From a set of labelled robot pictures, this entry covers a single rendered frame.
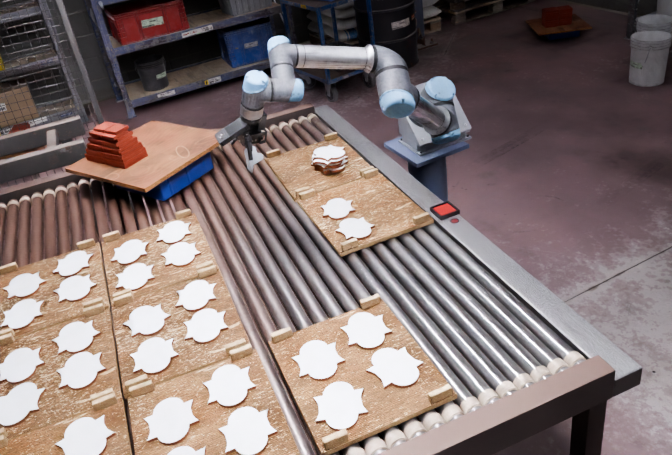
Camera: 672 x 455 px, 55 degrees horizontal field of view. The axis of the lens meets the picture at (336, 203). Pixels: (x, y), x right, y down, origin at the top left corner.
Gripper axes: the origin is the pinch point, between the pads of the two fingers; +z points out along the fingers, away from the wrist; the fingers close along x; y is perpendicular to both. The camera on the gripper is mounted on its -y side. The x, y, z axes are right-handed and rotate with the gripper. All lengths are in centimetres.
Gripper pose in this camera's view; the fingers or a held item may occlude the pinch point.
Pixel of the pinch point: (239, 159)
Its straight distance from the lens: 226.0
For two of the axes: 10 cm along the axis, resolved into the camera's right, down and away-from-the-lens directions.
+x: -5.3, -6.9, 4.9
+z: -2.0, 6.7, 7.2
